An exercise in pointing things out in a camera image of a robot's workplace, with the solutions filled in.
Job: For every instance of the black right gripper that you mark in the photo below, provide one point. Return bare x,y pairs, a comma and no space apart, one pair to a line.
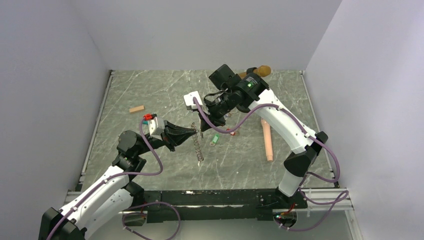
216,121

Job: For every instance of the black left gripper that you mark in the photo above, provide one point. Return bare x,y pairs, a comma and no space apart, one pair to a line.
181,134

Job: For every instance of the metal disc with keyrings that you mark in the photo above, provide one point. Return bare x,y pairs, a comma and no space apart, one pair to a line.
196,143

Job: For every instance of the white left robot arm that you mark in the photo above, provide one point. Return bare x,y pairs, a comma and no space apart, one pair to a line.
115,190

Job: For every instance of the green key tag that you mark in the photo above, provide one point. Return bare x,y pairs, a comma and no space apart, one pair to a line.
215,140

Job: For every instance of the natural wooden block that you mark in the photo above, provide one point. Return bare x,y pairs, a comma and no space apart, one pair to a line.
137,109

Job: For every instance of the pink toy microphone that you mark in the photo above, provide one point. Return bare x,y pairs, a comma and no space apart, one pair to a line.
266,129

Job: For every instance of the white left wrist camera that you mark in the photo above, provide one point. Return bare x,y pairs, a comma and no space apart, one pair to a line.
156,125

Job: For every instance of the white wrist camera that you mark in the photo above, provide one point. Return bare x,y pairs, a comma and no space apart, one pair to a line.
156,125
193,101

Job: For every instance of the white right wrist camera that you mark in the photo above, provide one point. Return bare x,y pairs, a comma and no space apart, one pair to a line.
193,101

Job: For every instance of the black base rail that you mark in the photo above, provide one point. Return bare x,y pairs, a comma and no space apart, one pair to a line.
261,204

